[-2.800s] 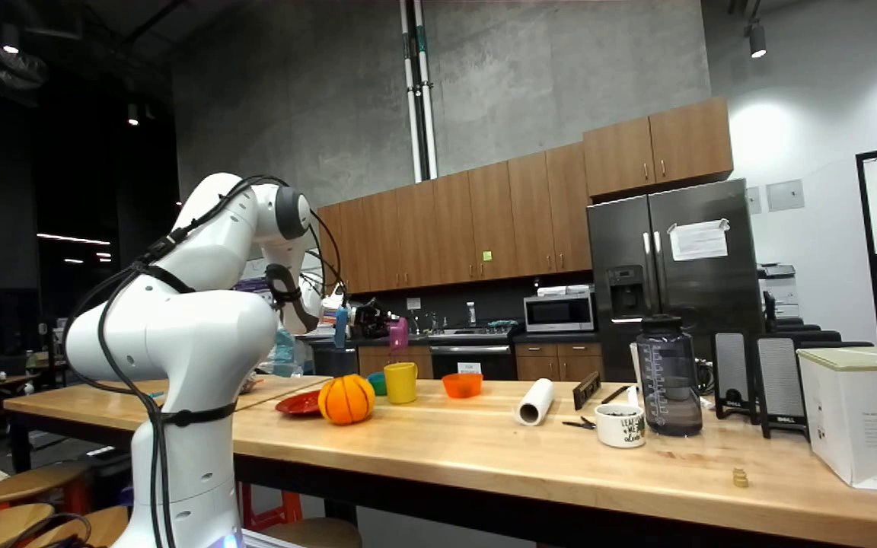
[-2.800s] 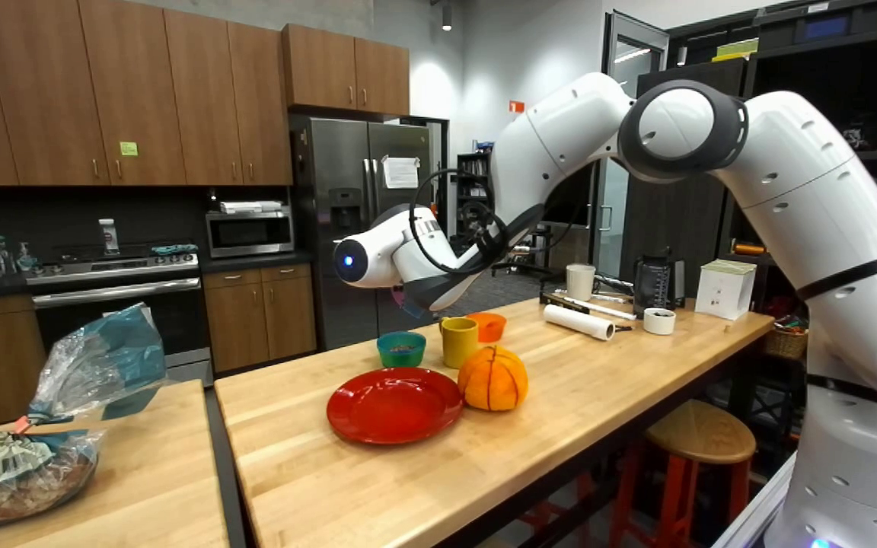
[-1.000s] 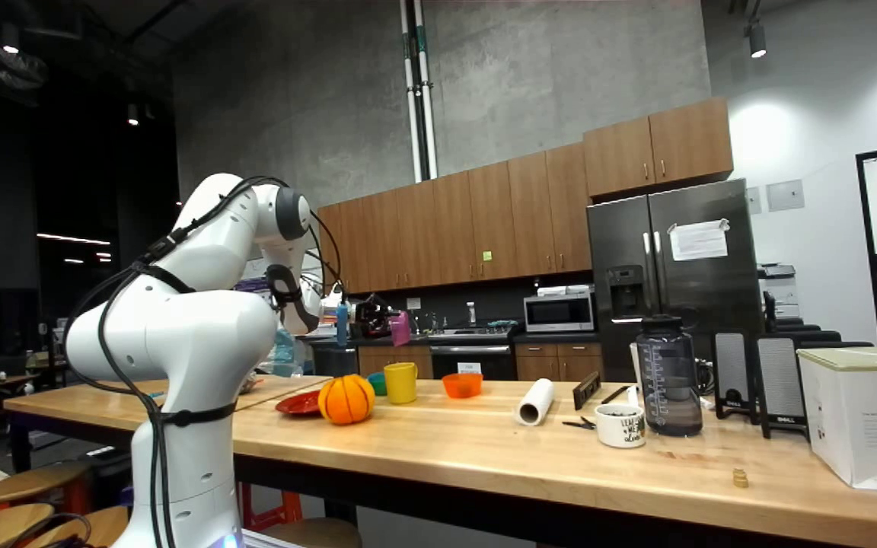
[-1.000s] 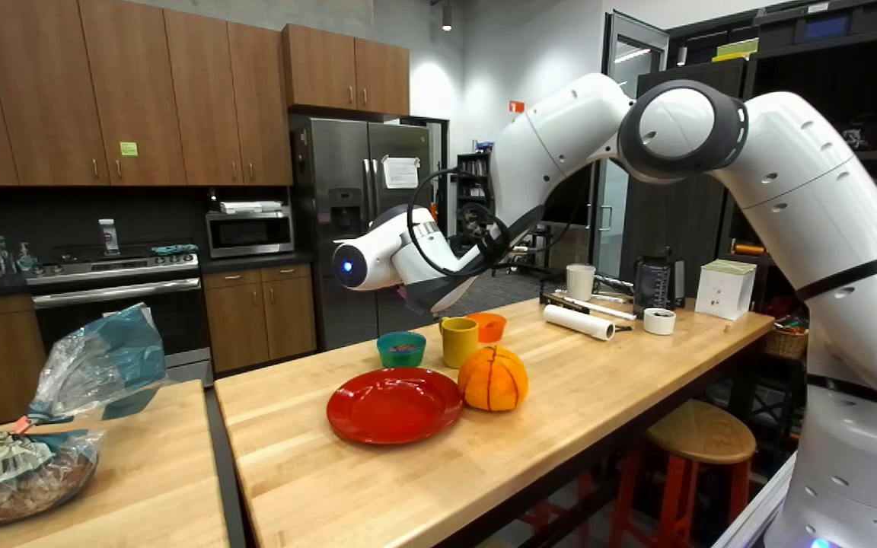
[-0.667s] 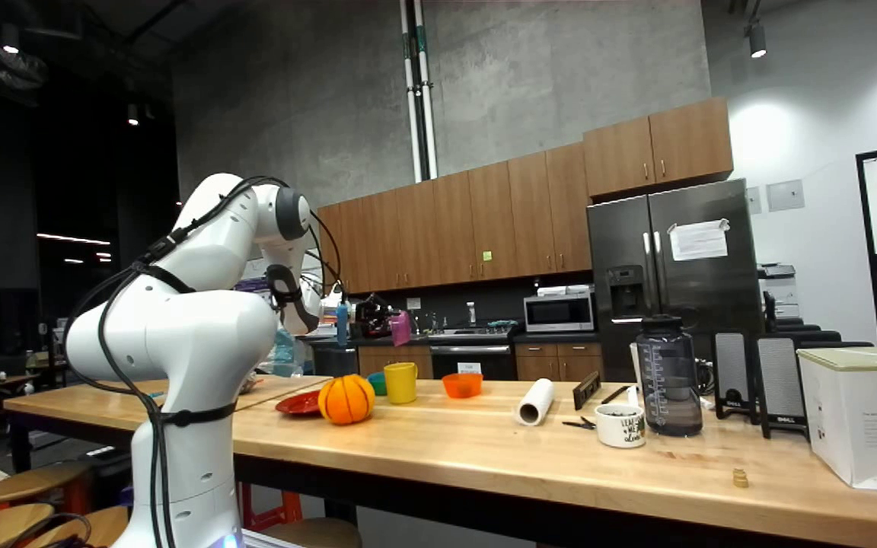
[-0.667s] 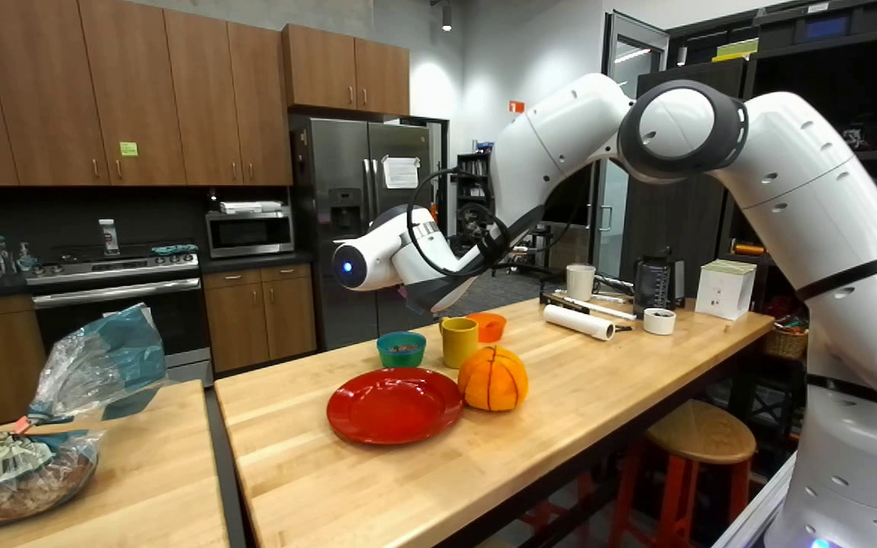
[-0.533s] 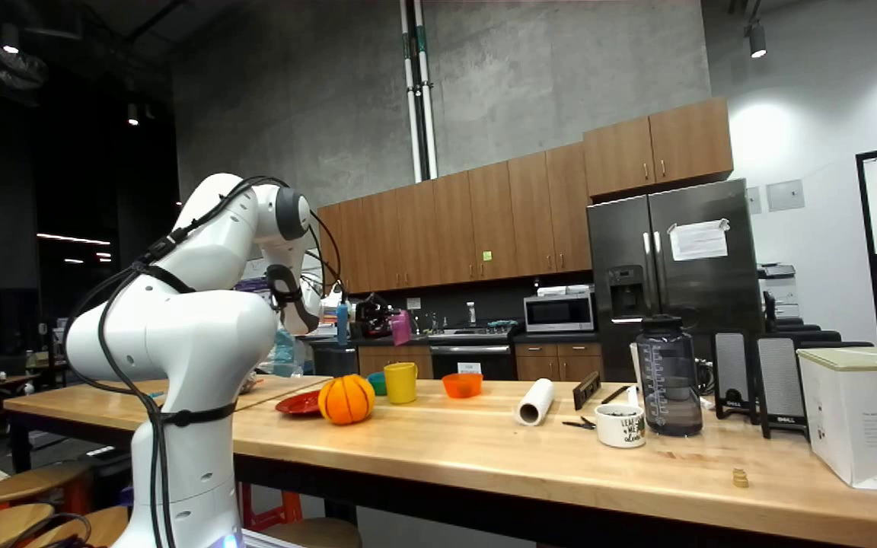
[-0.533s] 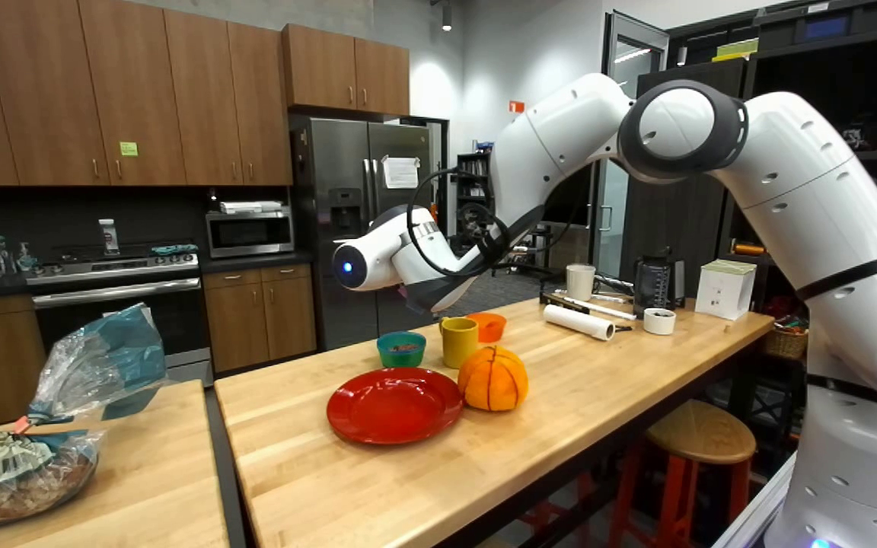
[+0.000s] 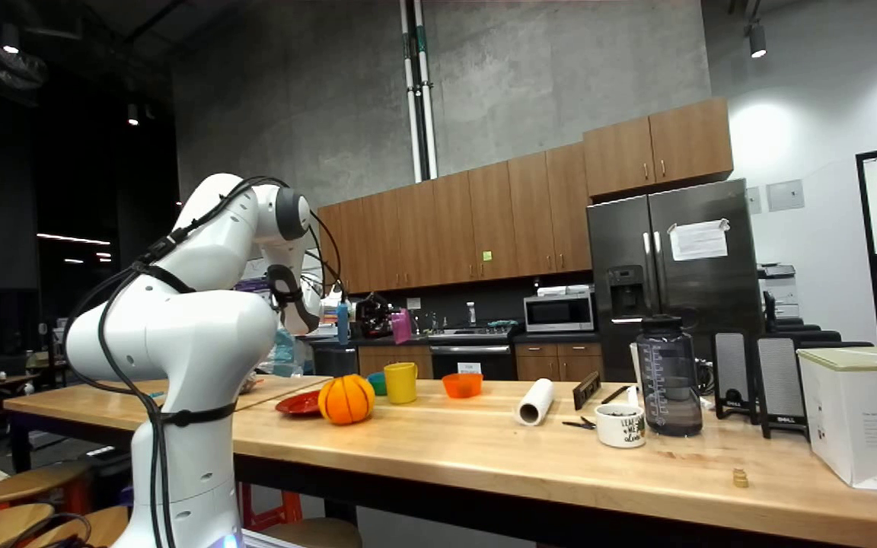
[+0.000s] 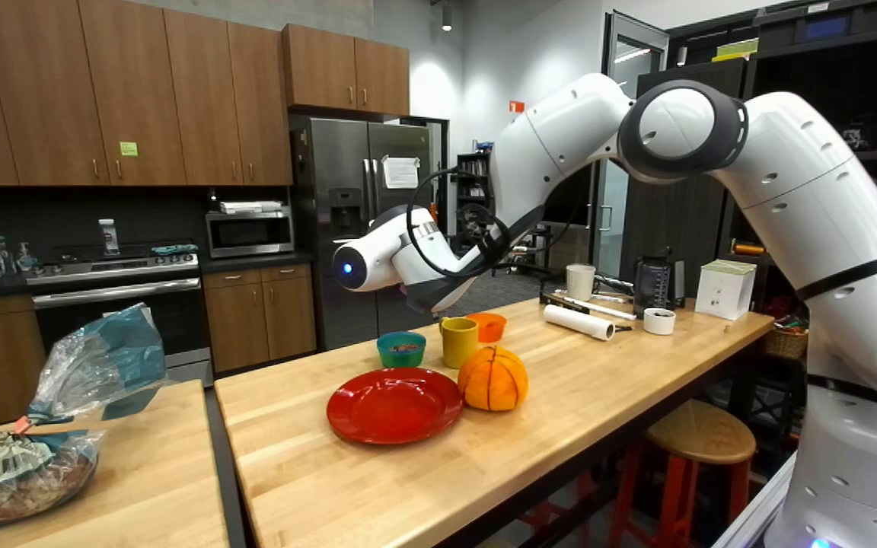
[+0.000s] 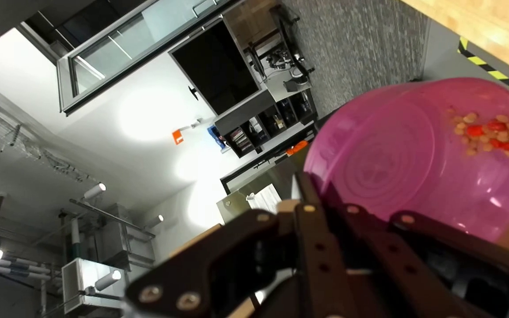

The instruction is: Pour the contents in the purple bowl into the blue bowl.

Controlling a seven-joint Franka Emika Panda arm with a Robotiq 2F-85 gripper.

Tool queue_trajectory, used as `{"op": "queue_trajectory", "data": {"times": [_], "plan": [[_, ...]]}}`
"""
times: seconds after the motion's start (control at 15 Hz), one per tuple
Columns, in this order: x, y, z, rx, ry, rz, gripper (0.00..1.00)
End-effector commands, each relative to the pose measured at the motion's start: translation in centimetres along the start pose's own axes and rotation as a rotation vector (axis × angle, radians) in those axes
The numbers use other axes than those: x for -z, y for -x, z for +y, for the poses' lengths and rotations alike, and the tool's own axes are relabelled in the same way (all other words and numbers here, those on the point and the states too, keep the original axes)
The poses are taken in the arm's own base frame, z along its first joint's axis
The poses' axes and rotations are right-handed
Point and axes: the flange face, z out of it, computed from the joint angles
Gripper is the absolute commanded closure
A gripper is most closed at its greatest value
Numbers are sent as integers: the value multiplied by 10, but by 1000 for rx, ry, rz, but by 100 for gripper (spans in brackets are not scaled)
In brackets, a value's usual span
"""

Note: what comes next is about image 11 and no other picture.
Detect brown and red kibble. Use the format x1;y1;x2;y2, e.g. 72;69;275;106
447;106;509;162

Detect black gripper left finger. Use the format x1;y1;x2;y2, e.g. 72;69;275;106
123;171;349;318

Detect black television screen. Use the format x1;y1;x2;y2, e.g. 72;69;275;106
167;19;261;116

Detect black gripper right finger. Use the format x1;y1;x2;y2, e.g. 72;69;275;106
323;187;509;318

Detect blue item on bookshelf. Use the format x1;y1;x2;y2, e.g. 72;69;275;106
206;123;227;148

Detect dark bookshelf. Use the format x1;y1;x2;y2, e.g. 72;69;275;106
211;86;321;161

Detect glass door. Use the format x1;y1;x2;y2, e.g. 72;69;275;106
54;0;233;116

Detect purple plastic bowl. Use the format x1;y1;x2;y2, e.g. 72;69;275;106
302;76;509;244

